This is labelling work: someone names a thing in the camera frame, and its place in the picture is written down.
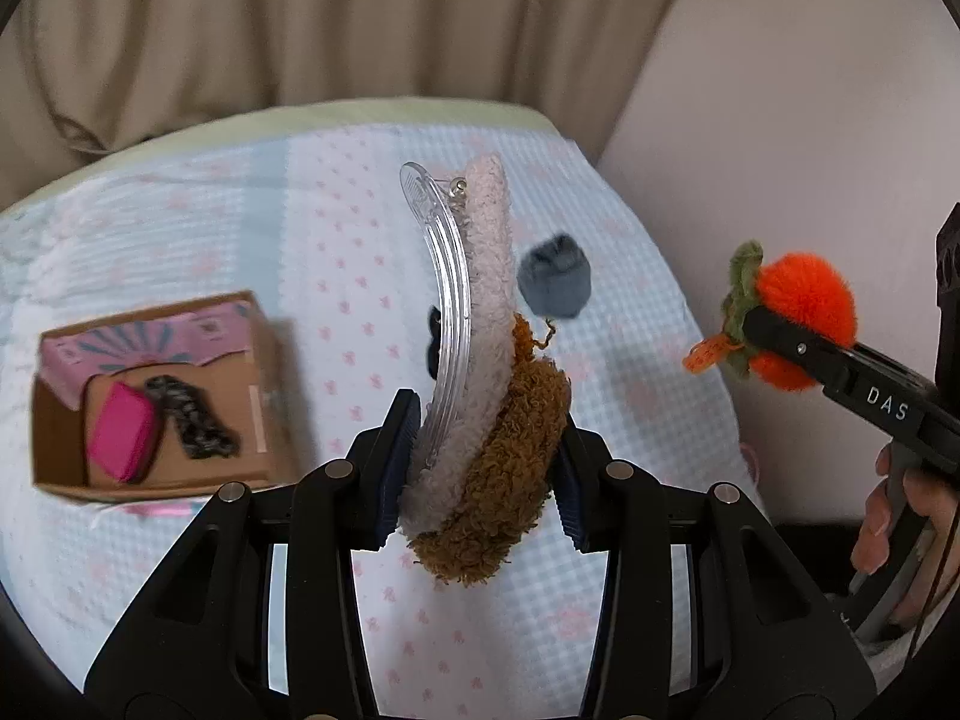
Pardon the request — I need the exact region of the cardboard box with pink lining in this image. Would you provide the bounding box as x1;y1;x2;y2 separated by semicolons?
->
31;291;296;502

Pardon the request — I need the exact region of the black grey scrunchie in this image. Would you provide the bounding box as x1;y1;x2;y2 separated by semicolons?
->
145;376;239;460

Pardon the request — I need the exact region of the grey fluffy folded cloth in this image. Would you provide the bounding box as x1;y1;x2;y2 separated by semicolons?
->
517;232;592;320

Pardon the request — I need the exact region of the checkered blue pink bedspread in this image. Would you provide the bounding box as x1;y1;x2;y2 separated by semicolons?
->
2;103;748;686

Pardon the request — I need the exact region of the beige curtain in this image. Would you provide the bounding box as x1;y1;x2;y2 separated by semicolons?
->
2;0;672;203

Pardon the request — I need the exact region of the small black cloth item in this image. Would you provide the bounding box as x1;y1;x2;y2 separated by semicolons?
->
427;305;441;380

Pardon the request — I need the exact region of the right hand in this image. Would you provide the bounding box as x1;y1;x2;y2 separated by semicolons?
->
846;444;958;642

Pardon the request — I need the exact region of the orange fluffy pompom keychain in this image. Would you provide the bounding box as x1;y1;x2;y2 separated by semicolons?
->
682;241;857;392

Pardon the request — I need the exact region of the magenta pouch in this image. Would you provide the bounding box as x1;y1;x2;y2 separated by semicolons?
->
86;382;163;483

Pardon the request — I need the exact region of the brown white plush hairband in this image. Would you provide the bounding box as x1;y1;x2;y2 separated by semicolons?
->
400;154;571;585

